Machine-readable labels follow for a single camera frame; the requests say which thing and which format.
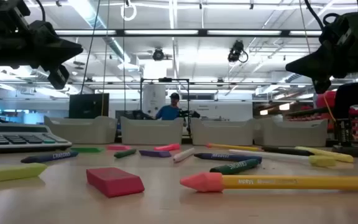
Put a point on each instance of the yellow pencil pink eraser cap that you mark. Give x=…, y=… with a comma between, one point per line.
x=275, y=182

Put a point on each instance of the shelf with red bins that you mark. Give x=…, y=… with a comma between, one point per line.
x=326, y=99

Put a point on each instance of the person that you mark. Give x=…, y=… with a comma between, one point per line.
x=168, y=113

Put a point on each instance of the green crayon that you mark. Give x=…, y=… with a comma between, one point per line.
x=125, y=153

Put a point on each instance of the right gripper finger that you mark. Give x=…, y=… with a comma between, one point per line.
x=309, y=67

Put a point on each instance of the black monitor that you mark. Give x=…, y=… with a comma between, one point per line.
x=89, y=105

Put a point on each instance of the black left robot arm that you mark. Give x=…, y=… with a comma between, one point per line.
x=2, y=37

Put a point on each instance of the yellow eraser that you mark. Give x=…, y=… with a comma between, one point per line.
x=8, y=173

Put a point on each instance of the black pen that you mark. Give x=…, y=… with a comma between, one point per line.
x=287, y=151

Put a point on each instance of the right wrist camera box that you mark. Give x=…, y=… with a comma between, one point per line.
x=321, y=85

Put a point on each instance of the white crayon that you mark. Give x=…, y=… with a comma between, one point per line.
x=183, y=155

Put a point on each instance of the round black overhead camera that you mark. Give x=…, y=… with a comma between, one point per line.
x=158, y=54

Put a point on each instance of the yellow pencil orange end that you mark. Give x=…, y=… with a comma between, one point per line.
x=233, y=147

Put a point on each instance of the grey desk calculator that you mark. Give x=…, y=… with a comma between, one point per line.
x=17, y=138

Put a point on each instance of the black overhead light beam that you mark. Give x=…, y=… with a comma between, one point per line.
x=120, y=32

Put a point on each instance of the red eraser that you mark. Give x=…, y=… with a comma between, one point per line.
x=113, y=182

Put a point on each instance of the dark green pen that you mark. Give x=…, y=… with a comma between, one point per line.
x=233, y=167

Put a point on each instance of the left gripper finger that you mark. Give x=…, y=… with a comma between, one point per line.
x=68, y=51

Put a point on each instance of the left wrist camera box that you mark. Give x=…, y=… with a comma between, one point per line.
x=58, y=77

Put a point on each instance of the white cylindrical tank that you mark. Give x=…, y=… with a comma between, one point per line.
x=152, y=99

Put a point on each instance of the pink eraser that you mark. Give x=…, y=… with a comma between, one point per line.
x=118, y=147

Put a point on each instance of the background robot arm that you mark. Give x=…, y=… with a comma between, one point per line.
x=190, y=114
x=143, y=115

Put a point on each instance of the grey plastic bin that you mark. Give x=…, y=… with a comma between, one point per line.
x=151, y=133
x=291, y=135
x=222, y=133
x=82, y=132

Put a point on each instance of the blue crayon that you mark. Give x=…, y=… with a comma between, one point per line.
x=225, y=157
x=48, y=156

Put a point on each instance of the neon orange pen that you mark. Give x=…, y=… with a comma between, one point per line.
x=166, y=147

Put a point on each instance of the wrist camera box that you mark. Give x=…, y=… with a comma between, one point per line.
x=58, y=77
x=321, y=85

